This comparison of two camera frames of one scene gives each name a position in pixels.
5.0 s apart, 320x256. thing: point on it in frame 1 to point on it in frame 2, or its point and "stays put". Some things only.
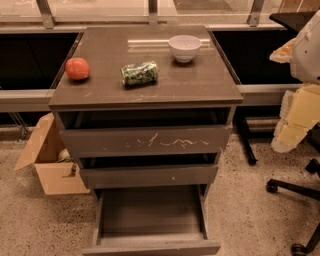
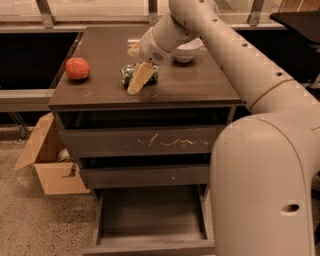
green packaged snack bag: x=135 y=75 stays put
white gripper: x=307 y=55 to x=151 y=49
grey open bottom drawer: x=151 y=220 stays put
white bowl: x=184 y=48 stays put
